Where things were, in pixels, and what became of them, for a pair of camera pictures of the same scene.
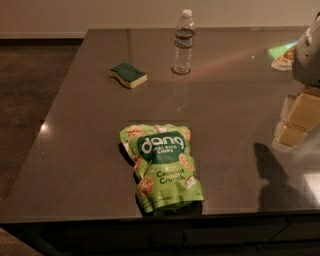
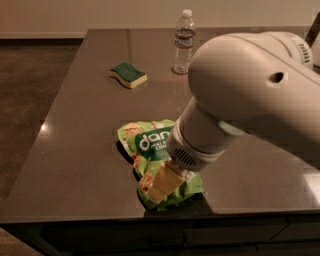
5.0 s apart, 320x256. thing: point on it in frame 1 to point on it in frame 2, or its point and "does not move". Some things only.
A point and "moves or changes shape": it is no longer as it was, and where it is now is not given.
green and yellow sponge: (127, 74) does not move
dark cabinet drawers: (289, 236) does not move
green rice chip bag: (166, 177) moves or changes shape
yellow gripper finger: (304, 115) to (168, 178)
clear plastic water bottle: (184, 43) does not move
